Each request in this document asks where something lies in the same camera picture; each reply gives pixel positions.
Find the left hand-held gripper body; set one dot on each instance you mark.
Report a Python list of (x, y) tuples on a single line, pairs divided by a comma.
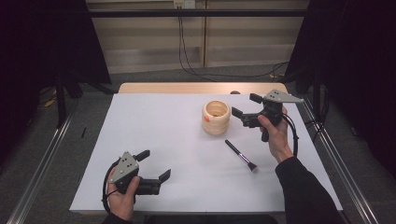
[(126, 168)]

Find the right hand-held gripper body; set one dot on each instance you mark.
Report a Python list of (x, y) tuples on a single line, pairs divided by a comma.
[(274, 105)]

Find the cream ringed duck brush holder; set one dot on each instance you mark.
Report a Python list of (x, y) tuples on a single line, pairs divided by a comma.
[(214, 124)]

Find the black makeup brush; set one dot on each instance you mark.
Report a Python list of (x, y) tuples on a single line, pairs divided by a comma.
[(238, 152)]

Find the person's right hand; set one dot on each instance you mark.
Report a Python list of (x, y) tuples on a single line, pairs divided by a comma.
[(278, 140)]

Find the person's left hand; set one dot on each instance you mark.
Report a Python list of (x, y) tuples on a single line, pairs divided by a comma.
[(120, 202)]

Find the black metal stand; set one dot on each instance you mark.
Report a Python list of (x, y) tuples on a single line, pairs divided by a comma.
[(316, 93), (60, 99)]

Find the black curtain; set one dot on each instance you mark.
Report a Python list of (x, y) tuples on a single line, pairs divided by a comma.
[(43, 40), (358, 62)]

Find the aluminium floor rail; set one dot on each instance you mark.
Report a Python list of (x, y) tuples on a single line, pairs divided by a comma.
[(40, 168), (345, 168)]

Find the black horizontal frame bar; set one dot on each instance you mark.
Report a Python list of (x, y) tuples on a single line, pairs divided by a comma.
[(186, 13)]

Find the white wall outlet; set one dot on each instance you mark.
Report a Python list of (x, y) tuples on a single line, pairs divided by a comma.
[(184, 3)]

